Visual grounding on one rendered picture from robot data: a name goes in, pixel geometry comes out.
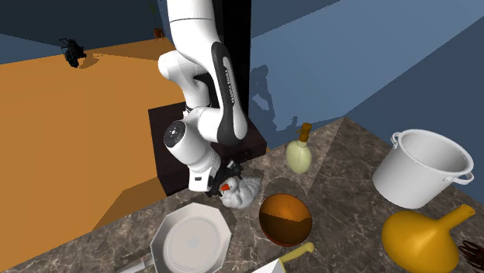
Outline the white duck figure orange beak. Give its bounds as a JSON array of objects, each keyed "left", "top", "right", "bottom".
[{"left": 220, "top": 175, "right": 263, "bottom": 210}]

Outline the knife with yellow handle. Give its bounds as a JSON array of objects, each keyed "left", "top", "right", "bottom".
[{"left": 251, "top": 241, "right": 316, "bottom": 273}]

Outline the yellow funnel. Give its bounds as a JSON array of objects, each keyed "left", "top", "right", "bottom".
[{"left": 381, "top": 204, "right": 476, "bottom": 273}]

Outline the dark robot stand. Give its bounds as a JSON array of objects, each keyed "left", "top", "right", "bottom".
[{"left": 147, "top": 101, "right": 268, "bottom": 197}]

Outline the white octagonal plate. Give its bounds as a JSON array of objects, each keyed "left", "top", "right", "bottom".
[{"left": 149, "top": 202, "right": 233, "bottom": 273}]

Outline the tall black column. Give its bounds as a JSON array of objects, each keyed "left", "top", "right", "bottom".
[{"left": 221, "top": 0, "right": 253, "bottom": 116}]

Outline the white pot with handles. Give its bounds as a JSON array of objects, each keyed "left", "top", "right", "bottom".
[{"left": 372, "top": 128, "right": 475, "bottom": 210}]

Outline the orange brown bowl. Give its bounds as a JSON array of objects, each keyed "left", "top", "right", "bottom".
[{"left": 258, "top": 192, "right": 313, "bottom": 248}]

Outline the pale green pump bottle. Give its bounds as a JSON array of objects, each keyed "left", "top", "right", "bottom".
[{"left": 285, "top": 122, "right": 313, "bottom": 175}]

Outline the black wire object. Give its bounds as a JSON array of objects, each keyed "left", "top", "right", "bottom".
[{"left": 58, "top": 37, "right": 88, "bottom": 69}]

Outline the silver cutlery handle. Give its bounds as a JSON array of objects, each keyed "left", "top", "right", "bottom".
[{"left": 116, "top": 256, "right": 156, "bottom": 273}]

